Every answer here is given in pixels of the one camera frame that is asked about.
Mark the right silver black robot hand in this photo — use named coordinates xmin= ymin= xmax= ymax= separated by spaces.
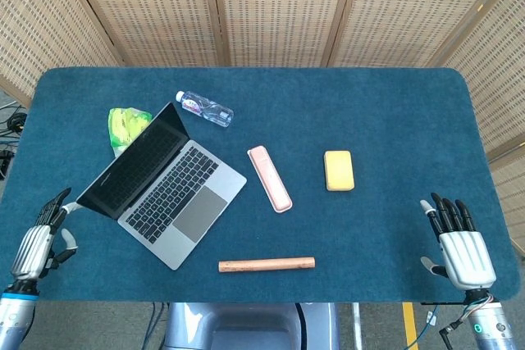
xmin=419 ymin=192 xmax=497 ymax=290

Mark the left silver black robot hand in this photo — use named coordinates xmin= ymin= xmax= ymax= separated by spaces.
xmin=8 ymin=187 xmax=79 ymax=284

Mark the grey laptop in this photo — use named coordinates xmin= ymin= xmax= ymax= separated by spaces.
xmin=75 ymin=102 xmax=248 ymax=271

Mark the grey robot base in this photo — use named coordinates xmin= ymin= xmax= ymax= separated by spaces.
xmin=162 ymin=302 xmax=341 ymax=350

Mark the black power adapter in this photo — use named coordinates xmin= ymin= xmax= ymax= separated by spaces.
xmin=0 ymin=148 xmax=16 ymax=181

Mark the blue table mat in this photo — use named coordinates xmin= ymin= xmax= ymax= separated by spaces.
xmin=0 ymin=66 xmax=522 ymax=305

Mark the green snack bag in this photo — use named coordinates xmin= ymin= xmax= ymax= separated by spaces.
xmin=107 ymin=107 xmax=153 ymax=158

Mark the yellow sponge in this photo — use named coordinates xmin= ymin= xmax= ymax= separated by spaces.
xmin=323 ymin=150 xmax=355 ymax=193

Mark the wooden rolling pin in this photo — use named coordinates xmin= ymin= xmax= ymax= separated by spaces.
xmin=217 ymin=257 xmax=317 ymax=274

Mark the pink oblong case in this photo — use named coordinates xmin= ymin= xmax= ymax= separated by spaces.
xmin=246 ymin=145 xmax=294 ymax=214

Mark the clear plastic water bottle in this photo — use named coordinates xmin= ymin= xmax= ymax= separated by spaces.
xmin=176 ymin=90 xmax=235 ymax=129

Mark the woven bamboo folding screen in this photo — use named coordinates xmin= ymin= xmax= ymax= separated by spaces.
xmin=0 ymin=0 xmax=525 ymax=257

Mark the black plug cable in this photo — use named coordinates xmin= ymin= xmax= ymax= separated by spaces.
xmin=436 ymin=290 xmax=495 ymax=338

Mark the blue cable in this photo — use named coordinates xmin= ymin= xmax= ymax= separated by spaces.
xmin=405 ymin=304 xmax=468 ymax=350
xmin=144 ymin=302 xmax=170 ymax=345

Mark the black floor cable bundle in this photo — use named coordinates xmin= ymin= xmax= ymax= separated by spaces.
xmin=0 ymin=104 xmax=28 ymax=139

